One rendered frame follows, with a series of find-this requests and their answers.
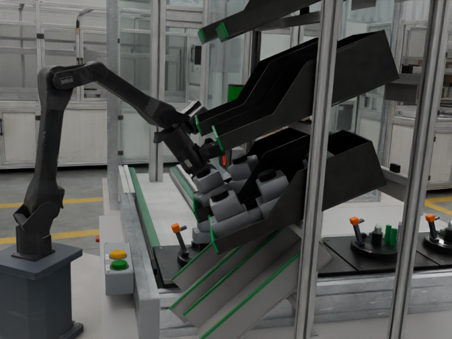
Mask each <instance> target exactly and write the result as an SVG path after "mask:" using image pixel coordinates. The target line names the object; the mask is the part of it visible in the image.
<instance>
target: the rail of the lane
mask: <svg viewBox="0 0 452 339"><path fill-rule="evenodd" d="M120 221H121V225H122V234H123V239H124V242H126V241H127V242H129V246H130V252H131V257H132V261H133V268H134V272H135V291H134V293H133V294H132V296H133V304H134V309H135V317H136V322H137V330H138V335H139V339H159V326H160V296H159V291H158V289H157V284H156V282H155V277H154V275H157V267H156V263H155V260H151V261H150V259H149V254H148V251H147V246H146V243H145V239H144V236H143V232H142V229H141V224H140V221H139V216H138V214H137V209H136V206H135V202H134V198H133V194H132V192H127V194H125V192H121V193H120Z"/></svg>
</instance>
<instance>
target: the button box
mask: <svg viewBox="0 0 452 339"><path fill-rule="evenodd" d="M113 250H124V251H125V252H126V256H125V257H123V258H112V257H111V256H110V252H111V251H113ZM115 260H125V261H127V263H128V264H127V267H126V268H124V269H120V270H117V269H113V268H112V267H111V263H112V262H113V261H115ZM104 274H105V290H106V295H107V296H108V295H125V294H133V293H134V291H135V272H134V268H133V261H132V257H131V252H130V246H129V242H127V241H126V242H116V243H105V244H104Z"/></svg>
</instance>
